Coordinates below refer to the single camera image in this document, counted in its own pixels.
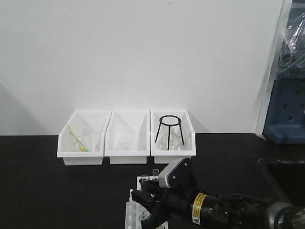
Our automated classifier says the yellow green stirring rod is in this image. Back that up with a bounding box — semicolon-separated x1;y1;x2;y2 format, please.
67;124;91;152

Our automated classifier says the black wire tripod stand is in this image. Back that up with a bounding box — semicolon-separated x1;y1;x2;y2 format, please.
154;115;185;145

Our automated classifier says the clear beaker middle bin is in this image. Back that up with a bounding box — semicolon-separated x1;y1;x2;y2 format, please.
115;135;132;151

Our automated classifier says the clear glass flask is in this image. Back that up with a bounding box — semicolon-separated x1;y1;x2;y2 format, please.
158;127;182;151

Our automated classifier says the blue pegboard drying rack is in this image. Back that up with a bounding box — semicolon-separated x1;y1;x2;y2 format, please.
263;0;305;144

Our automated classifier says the right white plastic bin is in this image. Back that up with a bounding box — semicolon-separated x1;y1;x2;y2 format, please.
151;110;196;164

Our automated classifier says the white plastic bin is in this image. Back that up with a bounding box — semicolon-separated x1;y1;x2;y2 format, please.
151;110;196;164
57;111;112;166
104;111;151;165

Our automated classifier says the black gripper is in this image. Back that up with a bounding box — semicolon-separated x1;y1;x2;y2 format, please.
132;178;221;229

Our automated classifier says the clear beaker bin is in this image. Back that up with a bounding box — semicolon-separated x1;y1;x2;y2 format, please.
70;124;92;151
115;135;132;151

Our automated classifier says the white test tube rack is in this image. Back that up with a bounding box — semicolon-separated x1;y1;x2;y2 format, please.
125;175;168;229

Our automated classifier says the clear glass test tube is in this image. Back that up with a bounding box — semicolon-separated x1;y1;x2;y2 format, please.
139;174;150;191

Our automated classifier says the middle white plastic bin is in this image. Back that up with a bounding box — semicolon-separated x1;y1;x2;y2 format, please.
104;111;151;165

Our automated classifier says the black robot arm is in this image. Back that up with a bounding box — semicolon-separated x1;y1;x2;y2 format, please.
131;179;305;229

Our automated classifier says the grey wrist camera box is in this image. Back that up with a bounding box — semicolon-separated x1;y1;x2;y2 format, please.
158;157;192;189

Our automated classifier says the clear beaker left bin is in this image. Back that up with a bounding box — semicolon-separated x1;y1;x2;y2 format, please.
70;124;92;151

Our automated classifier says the plastic bag of pegs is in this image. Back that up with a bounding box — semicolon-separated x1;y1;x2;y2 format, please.
276;14;305;80

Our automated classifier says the black lab sink basin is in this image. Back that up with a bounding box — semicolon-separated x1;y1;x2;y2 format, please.
257;158;305;206

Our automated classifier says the left white plastic bin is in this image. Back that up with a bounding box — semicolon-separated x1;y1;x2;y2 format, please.
57;111;112;166

